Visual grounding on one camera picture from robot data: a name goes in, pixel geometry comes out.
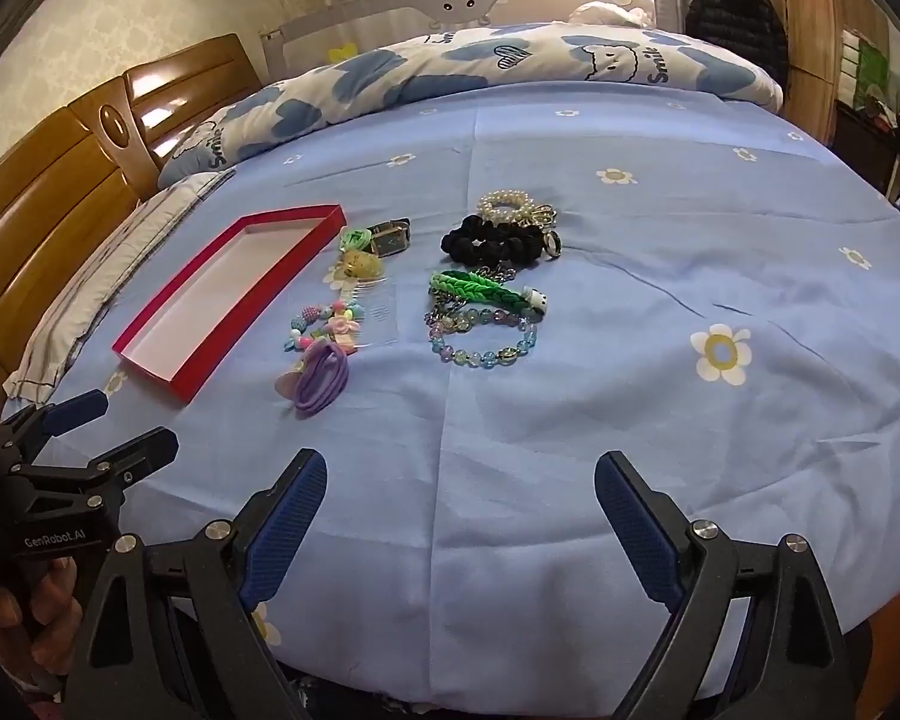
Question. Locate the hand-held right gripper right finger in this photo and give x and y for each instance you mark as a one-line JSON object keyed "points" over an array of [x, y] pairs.
{"points": [[637, 525]]}

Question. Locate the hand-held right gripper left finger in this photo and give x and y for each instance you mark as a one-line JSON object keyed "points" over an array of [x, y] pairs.
{"points": [[285, 525]]}

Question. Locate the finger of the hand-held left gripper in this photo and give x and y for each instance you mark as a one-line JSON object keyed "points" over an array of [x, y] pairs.
{"points": [[139, 454], [75, 409]]}

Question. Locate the red shallow cardboard box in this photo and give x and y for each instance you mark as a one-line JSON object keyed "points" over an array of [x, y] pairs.
{"points": [[217, 292]]}

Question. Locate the yellow pompom hair clip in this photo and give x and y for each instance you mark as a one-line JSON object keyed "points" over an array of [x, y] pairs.
{"points": [[360, 268]]}

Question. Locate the pearl bead scrunchie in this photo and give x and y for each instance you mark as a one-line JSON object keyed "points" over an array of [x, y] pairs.
{"points": [[495, 202]]}

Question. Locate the person's left hand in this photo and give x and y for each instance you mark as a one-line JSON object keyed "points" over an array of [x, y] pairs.
{"points": [[52, 615]]}

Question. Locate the blue floral bed sheet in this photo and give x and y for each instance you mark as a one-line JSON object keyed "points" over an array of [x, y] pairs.
{"points": [[645, 390]]}

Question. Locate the striped white pillow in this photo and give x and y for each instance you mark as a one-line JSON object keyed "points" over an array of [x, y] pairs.
{"points": [[120, 247]]}

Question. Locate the wooden headboard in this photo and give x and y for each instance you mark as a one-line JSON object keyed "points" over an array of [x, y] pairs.
{"points": [[45, 187]]}

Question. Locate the clear plastic bag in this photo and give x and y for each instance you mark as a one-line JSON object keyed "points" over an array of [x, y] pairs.
{"points": [[379, 315]]}

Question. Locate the square-faced wrist watch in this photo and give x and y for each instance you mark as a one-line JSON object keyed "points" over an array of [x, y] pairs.
{"points": [[386, 240]]}

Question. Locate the yellow toy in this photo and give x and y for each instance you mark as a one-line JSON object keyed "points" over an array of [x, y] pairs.
{"points": [[341, 54]]}

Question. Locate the dark cluttered desk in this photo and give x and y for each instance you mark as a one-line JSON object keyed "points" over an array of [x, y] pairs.
{"points": [[866, 142]]}

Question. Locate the blue heart print quilt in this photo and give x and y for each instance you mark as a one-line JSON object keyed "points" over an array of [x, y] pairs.
{"points": [[420, 67]]}

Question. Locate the white cloth bundle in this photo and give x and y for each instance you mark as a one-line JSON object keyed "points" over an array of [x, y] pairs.
{"points": [[607, 13]]}

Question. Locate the black puffer jacket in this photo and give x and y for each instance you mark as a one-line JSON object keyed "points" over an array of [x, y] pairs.
{"points": [[735, 15]]}

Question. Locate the wooden wardrobe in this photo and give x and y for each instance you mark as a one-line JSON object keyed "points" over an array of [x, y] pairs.
{"points": [[806, 30]]}

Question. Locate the green wall poster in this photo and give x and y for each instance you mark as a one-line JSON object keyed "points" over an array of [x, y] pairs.
{"points": [[870, 67]]}

